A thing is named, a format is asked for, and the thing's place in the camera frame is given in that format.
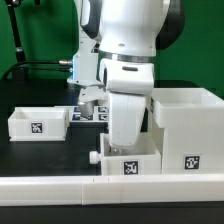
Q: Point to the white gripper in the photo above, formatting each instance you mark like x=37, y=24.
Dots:
x=124, y=87

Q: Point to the white drawer with tag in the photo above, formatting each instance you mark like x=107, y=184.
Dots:
x=144, y=159

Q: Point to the white drawer cabinet box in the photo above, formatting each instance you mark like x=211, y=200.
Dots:
x=188, y=129

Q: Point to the white rear drawer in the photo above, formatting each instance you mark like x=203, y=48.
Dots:
x=38, y=124

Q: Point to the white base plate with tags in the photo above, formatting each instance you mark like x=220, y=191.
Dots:
x=98, y=115

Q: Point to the white front barrier rail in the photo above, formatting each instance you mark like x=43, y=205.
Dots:
x=92, y=190

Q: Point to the black camera stand pole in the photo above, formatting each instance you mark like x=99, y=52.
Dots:
x=18, y=73

